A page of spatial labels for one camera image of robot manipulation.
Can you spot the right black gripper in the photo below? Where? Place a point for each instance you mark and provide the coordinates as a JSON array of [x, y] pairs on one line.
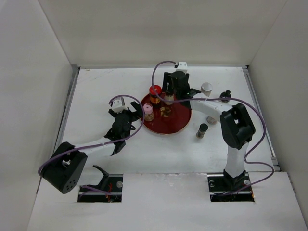
[[167, 78]]

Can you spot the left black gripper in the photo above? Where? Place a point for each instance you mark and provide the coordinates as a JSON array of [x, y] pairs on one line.
[[134, 115]]

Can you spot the black top grinder bottle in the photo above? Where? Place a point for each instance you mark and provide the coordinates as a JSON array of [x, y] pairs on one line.
[[169, 94]]

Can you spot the red lid chili sauce jar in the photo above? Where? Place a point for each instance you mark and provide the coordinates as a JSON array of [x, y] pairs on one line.
[[154, 92]]

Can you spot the pink lid spice shaker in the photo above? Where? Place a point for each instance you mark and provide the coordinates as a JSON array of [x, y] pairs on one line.
[[149, 113]]

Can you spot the silver lid tall jar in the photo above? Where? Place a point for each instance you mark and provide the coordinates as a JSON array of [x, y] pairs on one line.
[[206, 89]]

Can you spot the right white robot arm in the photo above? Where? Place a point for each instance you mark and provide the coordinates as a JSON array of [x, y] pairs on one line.
[[236, 124]]

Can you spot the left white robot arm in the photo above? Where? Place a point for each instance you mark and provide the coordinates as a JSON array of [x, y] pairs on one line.
[[64, 169]]

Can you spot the red round tray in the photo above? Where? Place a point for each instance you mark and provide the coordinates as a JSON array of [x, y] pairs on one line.
[[168, 119]]

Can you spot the small dark bottle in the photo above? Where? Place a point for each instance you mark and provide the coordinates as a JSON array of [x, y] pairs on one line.
[[202, 130]]

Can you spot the black pump white bottle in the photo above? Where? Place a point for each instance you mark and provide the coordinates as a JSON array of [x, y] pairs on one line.
[[225, 96]]

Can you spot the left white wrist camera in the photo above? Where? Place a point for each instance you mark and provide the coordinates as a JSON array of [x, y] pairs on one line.
[[118, 105]]

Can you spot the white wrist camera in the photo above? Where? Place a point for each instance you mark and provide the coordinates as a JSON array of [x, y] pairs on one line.
[[181, 66], [118, 105]]

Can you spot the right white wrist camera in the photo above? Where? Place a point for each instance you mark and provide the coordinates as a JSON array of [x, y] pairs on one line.
[[181, 66]]

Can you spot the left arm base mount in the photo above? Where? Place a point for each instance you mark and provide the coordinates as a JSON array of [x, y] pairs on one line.
[[101, 188]]

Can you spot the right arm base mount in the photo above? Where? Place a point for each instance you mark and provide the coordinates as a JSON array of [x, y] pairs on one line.
[[222, 190]]

